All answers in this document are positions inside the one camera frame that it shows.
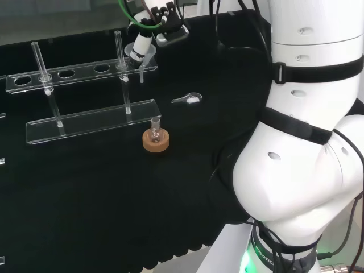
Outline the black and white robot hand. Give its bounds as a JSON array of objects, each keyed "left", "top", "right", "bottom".
[{"left": 126, "top": 0, "right": 185, "bottom": 68}]

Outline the translucent plastic funnel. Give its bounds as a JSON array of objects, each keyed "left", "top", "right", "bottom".
[{"left": 124, "top": 42, "right": 156, "bottom": 84}]

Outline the glass weighing funnel with powder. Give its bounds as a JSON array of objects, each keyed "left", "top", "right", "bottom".
[{"left": 171, "top": 92, "right": 203, "bottom": 105}]

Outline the clear funnel stand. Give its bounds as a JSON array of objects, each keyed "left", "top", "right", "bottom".
[{"left": 5, "top": 30, "right": 163, "bottom": 146}]

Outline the small round-bottom glass flask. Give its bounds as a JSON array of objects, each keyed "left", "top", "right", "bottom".
[{"left": 150, "top": 117, "right": 163, "bottom": 144}]

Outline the black bench cloth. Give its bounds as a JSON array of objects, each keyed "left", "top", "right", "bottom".
[{"left": 0, "top": 10, "right": 274, "bottom": 271}]

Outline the green cable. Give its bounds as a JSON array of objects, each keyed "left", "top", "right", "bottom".
[{"left": 118, "top": 0, "right": 167, "bottom": 30}]

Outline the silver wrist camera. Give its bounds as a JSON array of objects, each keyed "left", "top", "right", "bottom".
[{"left": 155, "top": 24, "right": 191, "bottom": 47}]

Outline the black cable with plug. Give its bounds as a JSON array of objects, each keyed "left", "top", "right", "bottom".
[{"left": 208, "top": 0, "right": 229, "bottom": 54}]

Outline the cork ring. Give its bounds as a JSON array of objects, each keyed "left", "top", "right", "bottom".
[{"left": 142, "top": 128, "right": 171, "bottom": 154}]

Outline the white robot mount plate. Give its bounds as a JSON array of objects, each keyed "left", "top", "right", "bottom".
[{"left": 196, "top": 218, "right": 255, "bottom": 273}]

